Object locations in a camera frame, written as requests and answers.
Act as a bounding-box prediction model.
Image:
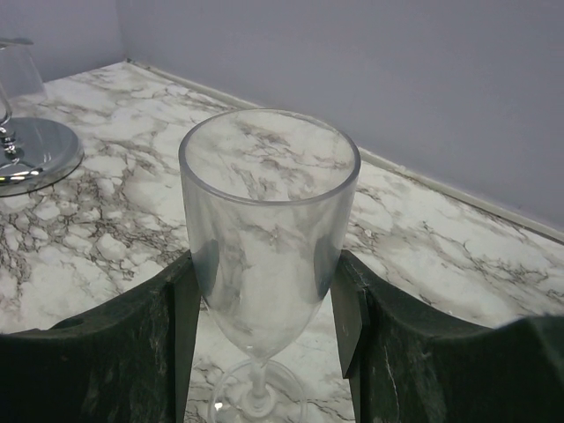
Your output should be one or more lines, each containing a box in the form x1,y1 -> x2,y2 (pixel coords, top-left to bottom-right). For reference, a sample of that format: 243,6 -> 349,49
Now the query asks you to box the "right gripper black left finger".
1,253 -> 200,422

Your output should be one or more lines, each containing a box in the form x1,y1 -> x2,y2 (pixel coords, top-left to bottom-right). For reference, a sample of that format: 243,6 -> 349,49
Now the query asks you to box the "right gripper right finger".
330,251 -> 563,422

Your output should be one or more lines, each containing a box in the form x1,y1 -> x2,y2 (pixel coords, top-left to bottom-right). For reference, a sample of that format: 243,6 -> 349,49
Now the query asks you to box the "chrome wine glass rack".
0,78 -> 85,197

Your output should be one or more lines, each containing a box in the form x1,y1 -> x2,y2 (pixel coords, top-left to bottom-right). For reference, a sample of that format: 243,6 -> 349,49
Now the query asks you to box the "clear wine glass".
178,108 -> 361,422
1,37 -> 46,100

